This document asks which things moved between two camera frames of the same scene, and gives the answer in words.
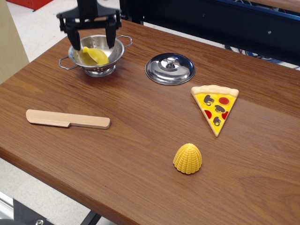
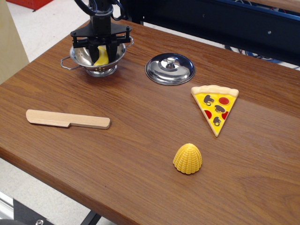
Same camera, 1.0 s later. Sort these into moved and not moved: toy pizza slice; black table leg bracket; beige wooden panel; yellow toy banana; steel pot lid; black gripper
Moved: yellow toy banana; black gripper
Not moved: black table leg bracket; steel pot lid; toy pizza slice; beige wooden panel
